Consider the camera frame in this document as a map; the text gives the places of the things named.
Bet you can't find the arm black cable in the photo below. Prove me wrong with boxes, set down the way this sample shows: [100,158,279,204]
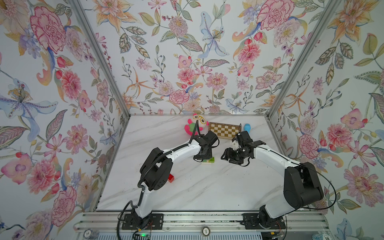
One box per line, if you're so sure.
[116,119,200,240]
[238,123,337,240]

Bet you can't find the red lego cube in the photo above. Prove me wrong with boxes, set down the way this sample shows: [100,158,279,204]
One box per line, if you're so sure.
[168,174,175,183]

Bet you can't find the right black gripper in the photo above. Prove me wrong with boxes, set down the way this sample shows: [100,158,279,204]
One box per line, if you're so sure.
[220,147,247,164]

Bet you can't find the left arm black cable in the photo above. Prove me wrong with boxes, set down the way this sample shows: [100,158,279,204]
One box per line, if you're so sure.
[116,119,200,240]

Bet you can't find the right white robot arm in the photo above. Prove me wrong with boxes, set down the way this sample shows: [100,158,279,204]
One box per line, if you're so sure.
[221,131,324,224]

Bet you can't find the blue cylindrical toy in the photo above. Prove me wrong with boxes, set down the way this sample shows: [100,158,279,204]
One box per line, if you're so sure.
[244,124,251,133]

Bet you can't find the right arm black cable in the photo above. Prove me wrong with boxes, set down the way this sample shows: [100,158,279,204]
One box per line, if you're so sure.
[238,123,337,240]

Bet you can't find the pink plush toy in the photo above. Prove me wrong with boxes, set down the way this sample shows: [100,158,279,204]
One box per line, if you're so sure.
[184,114,210,136]

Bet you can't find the aluminium mounting rail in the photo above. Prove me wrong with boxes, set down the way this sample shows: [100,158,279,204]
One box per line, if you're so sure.
[74,211,330,233]

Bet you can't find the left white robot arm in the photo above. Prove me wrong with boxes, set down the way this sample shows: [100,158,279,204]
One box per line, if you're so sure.
[133,131,220,219]

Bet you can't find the wooden chessboard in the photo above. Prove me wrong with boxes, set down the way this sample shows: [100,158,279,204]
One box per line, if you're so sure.
[209,122,242,140]

